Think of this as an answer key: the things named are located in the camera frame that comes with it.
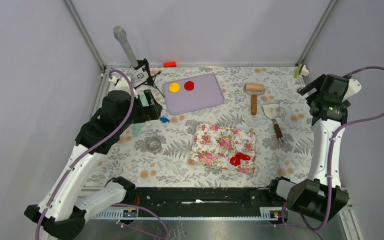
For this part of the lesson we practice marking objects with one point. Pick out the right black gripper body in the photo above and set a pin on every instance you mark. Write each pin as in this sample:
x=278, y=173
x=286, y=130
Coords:
x=315, y=96

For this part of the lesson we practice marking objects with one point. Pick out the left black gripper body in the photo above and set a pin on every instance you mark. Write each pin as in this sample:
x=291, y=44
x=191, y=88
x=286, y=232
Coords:
x=139, y=113

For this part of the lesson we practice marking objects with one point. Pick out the clear round cutter cup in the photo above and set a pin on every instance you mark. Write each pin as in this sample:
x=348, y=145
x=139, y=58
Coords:
x=154, y=145

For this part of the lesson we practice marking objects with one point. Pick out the red dough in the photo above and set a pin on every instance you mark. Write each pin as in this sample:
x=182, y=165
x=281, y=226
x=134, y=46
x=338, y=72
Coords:
x=189, y=85

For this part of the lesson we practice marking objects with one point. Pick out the metal dough scraper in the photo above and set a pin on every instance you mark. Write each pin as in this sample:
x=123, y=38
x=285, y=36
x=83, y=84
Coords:
x=272, y=111

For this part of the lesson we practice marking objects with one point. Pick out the wooden dough roller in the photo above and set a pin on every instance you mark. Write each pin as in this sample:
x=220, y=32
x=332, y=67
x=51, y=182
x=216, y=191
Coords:
x=254, y=89

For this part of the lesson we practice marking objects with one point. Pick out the floral tray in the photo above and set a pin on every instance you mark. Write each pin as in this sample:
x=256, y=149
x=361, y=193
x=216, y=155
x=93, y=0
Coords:
x=214, y=145

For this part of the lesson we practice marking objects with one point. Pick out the red dough ring scrap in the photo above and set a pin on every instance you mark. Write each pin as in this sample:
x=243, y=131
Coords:
x=237, y=159

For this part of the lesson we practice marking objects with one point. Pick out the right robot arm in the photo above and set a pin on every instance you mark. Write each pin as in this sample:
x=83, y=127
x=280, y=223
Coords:
x=320, y=195

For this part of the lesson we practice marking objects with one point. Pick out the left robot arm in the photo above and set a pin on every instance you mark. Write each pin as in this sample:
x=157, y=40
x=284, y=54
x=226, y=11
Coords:
x=61, y=214

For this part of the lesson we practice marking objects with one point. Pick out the yellow dough disc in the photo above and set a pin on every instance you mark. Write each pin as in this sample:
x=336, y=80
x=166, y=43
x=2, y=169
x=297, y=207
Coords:
x=174, y=87

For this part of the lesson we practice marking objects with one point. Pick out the mint green rolling pin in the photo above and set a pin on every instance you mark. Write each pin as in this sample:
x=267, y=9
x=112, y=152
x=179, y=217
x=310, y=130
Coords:
x=136, y=129

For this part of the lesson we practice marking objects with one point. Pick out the blue small object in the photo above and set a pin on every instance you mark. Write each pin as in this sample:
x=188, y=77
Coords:
x=164, y=120

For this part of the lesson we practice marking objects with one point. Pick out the white green clip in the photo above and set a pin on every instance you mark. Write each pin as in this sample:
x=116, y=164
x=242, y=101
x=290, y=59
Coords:
x=301, y=71

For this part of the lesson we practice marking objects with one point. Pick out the black mini tripod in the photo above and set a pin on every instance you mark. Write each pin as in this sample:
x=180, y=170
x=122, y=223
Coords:
x=150, y=80

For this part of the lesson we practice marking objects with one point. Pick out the floral table mat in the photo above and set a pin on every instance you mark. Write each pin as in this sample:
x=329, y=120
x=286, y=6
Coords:
x=261, y=131

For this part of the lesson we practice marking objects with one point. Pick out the orange red block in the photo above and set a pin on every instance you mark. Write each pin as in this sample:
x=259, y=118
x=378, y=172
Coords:
x=171, y=64

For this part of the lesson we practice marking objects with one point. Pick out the purple tray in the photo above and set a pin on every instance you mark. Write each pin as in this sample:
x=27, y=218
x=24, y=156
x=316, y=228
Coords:
x=207, y=93

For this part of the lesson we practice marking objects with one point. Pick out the grey microphone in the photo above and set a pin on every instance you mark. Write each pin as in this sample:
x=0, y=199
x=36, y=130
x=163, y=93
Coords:
x=121, y=36

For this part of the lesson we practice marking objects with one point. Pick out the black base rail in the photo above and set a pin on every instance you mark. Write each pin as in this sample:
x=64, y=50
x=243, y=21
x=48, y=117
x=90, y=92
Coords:
x=219, y=202

